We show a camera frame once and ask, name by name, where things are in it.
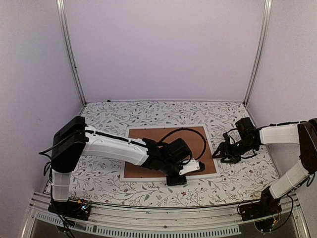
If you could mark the floral patterned table mat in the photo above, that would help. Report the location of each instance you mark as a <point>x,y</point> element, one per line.
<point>99,180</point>

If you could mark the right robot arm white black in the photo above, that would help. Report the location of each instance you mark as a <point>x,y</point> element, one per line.
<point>303,133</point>

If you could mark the left aluminium corner post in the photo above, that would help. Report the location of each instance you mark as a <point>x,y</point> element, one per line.
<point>69,51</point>

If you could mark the aluminium corner post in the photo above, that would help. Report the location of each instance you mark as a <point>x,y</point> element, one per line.
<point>69,51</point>
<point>259,51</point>

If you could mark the white picture frame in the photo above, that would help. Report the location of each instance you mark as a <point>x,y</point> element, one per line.
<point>213,158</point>

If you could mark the brown frame backing board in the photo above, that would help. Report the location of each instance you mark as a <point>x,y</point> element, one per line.
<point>208,163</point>

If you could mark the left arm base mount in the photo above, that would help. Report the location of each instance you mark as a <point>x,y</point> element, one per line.
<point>79,209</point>

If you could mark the right aluminium corner post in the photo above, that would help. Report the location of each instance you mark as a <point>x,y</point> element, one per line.
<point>259,51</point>

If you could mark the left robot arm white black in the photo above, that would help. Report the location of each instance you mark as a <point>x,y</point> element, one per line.
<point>78,139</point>

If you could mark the front aluminium rail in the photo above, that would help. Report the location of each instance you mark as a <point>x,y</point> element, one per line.
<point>118,221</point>

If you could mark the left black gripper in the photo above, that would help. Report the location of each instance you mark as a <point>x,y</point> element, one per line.
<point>171,182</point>

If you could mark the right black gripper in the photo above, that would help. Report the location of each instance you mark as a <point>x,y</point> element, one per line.
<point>223,148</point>

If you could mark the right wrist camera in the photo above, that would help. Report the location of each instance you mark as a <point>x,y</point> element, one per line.
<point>228,139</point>

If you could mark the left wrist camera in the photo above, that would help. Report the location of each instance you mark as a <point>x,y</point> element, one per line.
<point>192,166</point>

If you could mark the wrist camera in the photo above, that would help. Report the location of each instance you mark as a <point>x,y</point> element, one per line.
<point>192,166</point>
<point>228,139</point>

